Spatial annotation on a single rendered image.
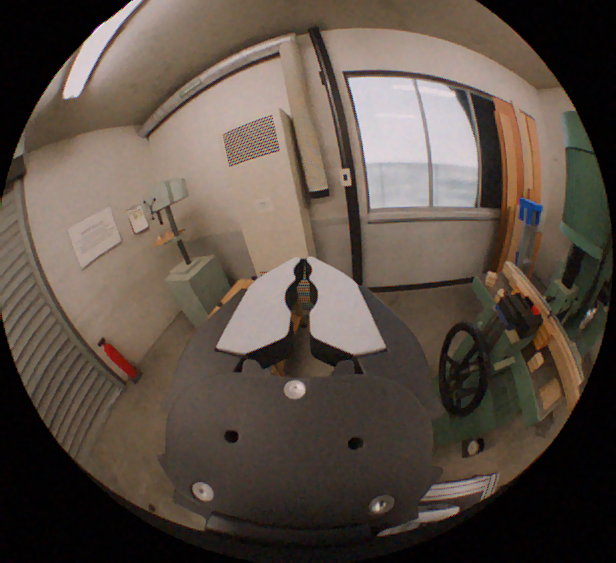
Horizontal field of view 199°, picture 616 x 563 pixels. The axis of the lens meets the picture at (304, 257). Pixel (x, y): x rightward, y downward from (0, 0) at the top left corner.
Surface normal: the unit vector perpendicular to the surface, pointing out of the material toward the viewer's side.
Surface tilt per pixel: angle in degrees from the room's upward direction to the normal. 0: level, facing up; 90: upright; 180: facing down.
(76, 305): 90
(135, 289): 90
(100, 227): 90
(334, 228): 90
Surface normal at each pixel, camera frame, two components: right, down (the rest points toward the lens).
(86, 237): 0.96, -0.06
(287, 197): -0.20, 0.48
